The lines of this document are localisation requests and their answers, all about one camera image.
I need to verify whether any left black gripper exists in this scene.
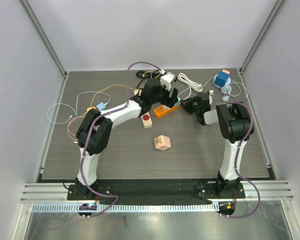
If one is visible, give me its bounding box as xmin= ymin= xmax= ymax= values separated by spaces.
xmin=150 ymin=82 xmax=178 ymax=108

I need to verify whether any orange power strip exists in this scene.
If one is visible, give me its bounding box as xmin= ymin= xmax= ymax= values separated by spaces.
xmin=153 ymin=104 xmax=181 ymax=119

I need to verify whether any white power cord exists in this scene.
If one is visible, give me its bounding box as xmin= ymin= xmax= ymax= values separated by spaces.
xmin=177 ymin=72 xmax=205 ymax=101

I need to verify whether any beige red power strip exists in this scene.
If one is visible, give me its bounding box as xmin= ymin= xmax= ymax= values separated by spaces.
xmin=134 ymin=89 xmax=153 ymax=129

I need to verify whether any pink cube socket adapter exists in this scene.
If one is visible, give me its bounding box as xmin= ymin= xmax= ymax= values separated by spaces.
xmin=154 ymin=135 xmax=171 ymax=151

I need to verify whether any light blue usb cable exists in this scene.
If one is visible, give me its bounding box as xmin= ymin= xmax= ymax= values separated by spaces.
xmin=46 ymin=91 xmax=111 ymax=125

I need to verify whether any light blue charger plug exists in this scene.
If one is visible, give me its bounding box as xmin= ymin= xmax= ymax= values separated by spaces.
xmin=96 ymin=102 xmax=107 ymax=111

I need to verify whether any orange usb cable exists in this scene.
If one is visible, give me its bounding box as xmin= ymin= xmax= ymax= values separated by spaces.
xmin=82 ymin=69 xmax=161 ymax=118

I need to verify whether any pink usb cable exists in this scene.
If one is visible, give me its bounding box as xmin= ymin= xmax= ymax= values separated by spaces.
xmin=66 ymin=116 xmax=83 ymax=143

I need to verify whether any teal charger plug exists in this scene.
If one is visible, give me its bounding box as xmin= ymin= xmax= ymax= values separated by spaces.
xmin=174 ymin=98 xmax=181 ymax=107

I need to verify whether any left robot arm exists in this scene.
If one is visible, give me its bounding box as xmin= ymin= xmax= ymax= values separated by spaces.
xmin=75 ymin=77 xmax=179 ymax=200

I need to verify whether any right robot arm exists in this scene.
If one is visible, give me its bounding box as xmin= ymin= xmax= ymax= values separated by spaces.
xmin=180 ymin=92 xmax=255 ymax=198

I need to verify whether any blue cube socket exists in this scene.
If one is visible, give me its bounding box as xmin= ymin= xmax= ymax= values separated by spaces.
xmin=213 ymin=72 xmax=231 ymax=89

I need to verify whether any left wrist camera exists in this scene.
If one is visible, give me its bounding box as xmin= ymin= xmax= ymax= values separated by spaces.
xmin=160 ymin=72 xmax=176 ymax=91

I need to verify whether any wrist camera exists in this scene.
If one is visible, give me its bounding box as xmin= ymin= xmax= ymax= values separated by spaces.
xmin=207 ymin=90 xmax=214 ymax=105
xmin=160 ymin=72 xmax=176 ymax=91

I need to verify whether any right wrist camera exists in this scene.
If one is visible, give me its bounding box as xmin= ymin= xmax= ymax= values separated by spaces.
xmin=207 ymin=90 xmax=214 ymax=105

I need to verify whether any black power cord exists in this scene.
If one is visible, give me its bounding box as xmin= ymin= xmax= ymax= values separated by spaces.
xmin=135 ymin=69 xmax=161 ymax=87

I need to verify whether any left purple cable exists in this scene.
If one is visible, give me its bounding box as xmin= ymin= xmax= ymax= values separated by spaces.
xmin=79 ymin=61 xmax=120 ymax=218

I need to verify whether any purple cable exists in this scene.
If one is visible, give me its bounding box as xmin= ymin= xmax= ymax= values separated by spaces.
xmin=213 ymin=91 xmax=262 ymax=219
xmin=79 ymin=61 xmax=120 ymax=218

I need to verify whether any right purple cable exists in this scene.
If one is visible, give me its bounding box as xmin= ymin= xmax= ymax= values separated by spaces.
xmin=213 ymin=91 xmax=262 ymax=219

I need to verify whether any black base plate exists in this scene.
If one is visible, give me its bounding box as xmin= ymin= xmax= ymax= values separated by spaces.
xmin=67 ymin=178 xmax=246 ymax=207

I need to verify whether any aluminium frame rail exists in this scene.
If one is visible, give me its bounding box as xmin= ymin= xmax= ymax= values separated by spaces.
xmin=20 ymin=180 xmax=294 ymax=204

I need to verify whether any right aluminium frame post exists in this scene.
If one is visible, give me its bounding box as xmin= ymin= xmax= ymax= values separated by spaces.
xmin=238 ymin=0 xmax=286 ymax=75

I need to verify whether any aluminium frame post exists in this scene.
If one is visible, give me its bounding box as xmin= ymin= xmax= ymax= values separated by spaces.
xmin=18 ymin=0 xmax=67 ymax=78
xmin=238 ymin=0 xmax=286 ymax=75

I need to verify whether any left aluminium frame post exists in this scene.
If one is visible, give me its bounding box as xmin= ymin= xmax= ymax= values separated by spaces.
xmin=18 ymin=0 xmax=67 ymax=78

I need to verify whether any white slotted cable duct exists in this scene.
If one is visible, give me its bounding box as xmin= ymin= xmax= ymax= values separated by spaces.
xmin=32 ymin=202 xmax=220 ymax=213

